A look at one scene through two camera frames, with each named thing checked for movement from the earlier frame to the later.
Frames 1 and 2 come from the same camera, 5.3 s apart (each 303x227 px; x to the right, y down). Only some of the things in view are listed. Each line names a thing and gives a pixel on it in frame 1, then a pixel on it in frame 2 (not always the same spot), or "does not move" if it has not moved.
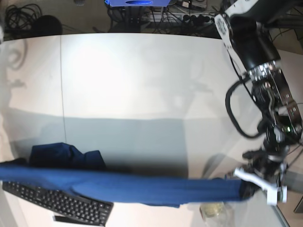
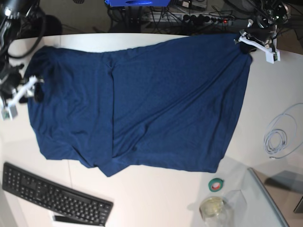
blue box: (138, 3) does not move
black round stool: (47, 25) does not move
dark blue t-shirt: (65, 168) → (171, 105)
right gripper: (268, 161) → (262, 35)
